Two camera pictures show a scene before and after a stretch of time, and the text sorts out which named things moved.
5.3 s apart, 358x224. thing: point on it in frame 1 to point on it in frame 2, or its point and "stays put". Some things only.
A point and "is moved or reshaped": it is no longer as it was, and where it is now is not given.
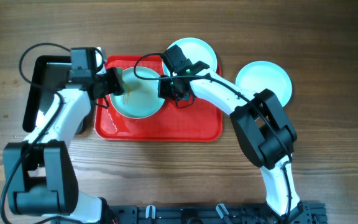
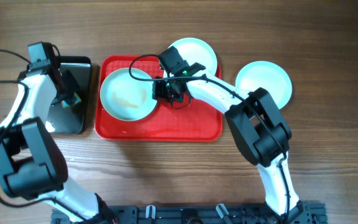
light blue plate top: [195, 50] stays put
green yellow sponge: [120, 73] is moved or reshaped
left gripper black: [115, 82] to [74, 84]
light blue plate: [142, 101] is moved or reshaped
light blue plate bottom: [258, 76] stays put
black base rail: [259, 213] stays put
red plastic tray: [202, 121] stays put
